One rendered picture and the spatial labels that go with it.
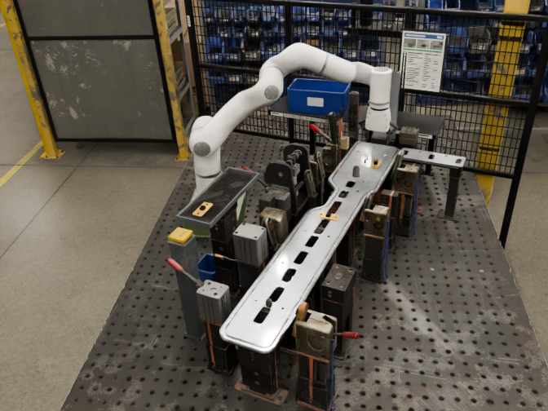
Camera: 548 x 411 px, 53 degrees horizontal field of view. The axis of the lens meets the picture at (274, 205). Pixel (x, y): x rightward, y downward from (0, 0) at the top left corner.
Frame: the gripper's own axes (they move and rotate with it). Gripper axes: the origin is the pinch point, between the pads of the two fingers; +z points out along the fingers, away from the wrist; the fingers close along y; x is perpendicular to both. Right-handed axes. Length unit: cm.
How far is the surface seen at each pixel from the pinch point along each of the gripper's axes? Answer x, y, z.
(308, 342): -109, 12, 13
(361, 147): 13.8, -11.0, 12.2
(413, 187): -8.1, 19.3, 16.0
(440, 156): 16.7, 25.3, 12.4
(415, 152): 16.7, 13.8, 12.3
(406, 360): -78, 36, 43
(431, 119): 49, 14, 9
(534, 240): 112, 78, 112
